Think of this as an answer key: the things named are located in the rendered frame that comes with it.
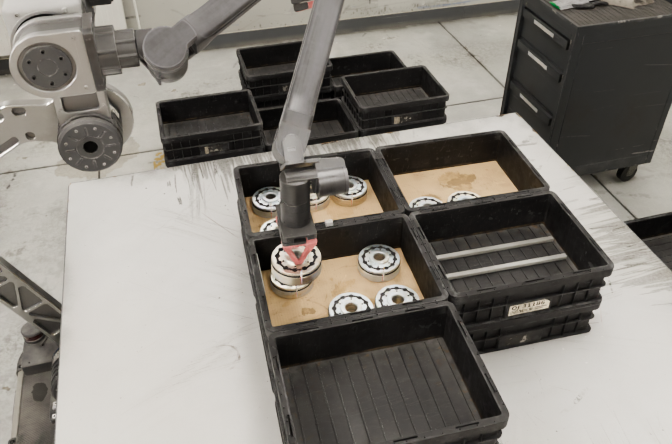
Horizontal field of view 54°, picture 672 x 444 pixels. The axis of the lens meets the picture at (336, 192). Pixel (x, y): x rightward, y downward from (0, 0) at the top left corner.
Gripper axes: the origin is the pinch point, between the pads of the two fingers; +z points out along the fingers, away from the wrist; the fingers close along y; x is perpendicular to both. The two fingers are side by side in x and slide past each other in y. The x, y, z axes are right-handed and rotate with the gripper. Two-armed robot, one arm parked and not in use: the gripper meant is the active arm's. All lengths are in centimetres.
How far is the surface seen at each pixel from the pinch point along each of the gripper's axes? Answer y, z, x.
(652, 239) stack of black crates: 59, 77, -149
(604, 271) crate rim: -8, 12, -69
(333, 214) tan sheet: 36.7, 23.1, -16.6
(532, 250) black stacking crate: 11, 22, -63
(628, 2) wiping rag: 142, 17, -172
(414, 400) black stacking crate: -23.9, 22.4, -19.5
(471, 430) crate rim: -38.2, 12.3, -24.3
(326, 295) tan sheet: 8.0, 22.9, -8.4
